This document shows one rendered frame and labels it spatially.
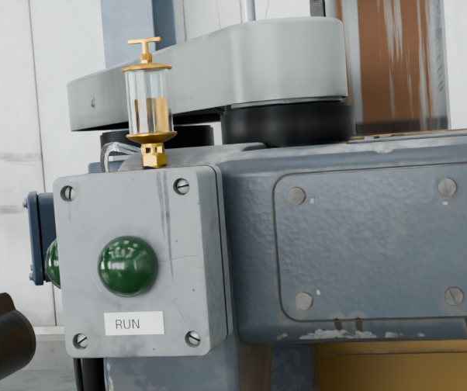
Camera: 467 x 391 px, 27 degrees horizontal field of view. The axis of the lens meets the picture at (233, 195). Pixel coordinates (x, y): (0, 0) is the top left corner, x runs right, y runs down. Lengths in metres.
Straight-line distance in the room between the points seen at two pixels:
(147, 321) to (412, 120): 0.56
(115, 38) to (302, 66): 4.99
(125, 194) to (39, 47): 5.82
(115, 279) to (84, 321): 0.04
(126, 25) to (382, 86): 4.64
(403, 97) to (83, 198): 0.56
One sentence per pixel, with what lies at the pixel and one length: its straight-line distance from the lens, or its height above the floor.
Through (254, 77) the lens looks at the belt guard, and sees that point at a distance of 0.62.
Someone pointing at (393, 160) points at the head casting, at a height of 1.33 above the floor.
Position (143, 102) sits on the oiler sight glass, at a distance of 0.54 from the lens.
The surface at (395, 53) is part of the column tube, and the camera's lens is 0.99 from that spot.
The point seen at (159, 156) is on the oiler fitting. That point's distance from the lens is 0.55.
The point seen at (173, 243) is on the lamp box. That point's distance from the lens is 0.46.
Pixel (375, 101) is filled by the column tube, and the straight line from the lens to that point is 0.99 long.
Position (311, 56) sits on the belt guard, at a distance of 0.62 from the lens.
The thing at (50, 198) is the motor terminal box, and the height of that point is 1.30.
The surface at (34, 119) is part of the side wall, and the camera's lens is 6.28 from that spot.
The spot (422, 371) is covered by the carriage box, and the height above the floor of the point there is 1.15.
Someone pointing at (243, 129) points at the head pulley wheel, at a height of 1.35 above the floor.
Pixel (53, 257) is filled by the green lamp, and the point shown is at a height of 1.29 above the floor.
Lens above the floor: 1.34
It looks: 3 degrees down
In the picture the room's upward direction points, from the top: 4 degrees counter-clockwise
